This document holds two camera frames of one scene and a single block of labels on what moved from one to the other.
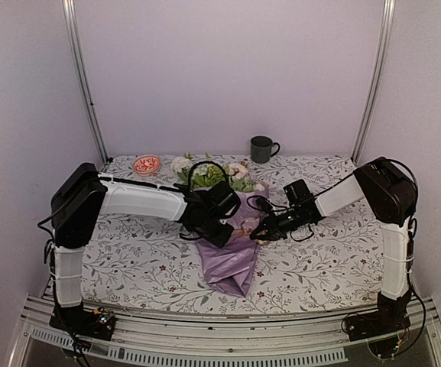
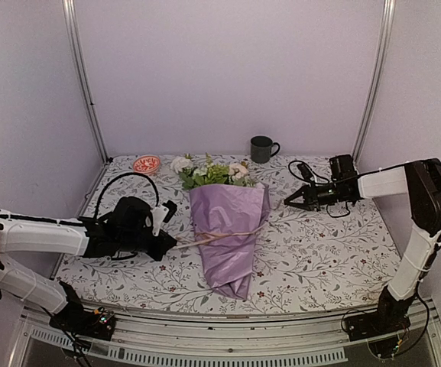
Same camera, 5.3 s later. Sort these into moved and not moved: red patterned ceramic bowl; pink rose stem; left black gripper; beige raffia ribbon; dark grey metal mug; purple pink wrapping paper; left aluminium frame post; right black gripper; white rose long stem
Moved: beige raffia ribbon; left black gripper; right black gripper
Not moved: white rose long stem; purple pink wrapping paper; pink rose stem; dark grey metal mug; red patterned ceramic bowl; left aluminium frame post
